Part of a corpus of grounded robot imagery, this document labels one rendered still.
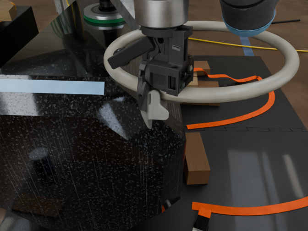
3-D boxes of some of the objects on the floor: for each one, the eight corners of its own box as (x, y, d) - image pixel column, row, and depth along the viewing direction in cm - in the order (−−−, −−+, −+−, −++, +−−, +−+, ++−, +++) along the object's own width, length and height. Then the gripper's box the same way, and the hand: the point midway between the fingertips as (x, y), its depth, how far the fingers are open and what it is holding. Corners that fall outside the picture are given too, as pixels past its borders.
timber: (207, 184, 150) (210, 170, 142) (186, 184, 149) (188, 171, 141) (197, 145, 173) (199, 131, 165) (179, 146, 172) (180, 132, 165)
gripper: (171, 38, 40) (169, 146, 52) (202, 18, 48) (195, 115, 60) (123, 30, 43) (133, 133, 55) (161, 13, 52) (161, 105, 64)
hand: (154, 115), depth 58 cm, fingers closed on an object, 5 cm apart
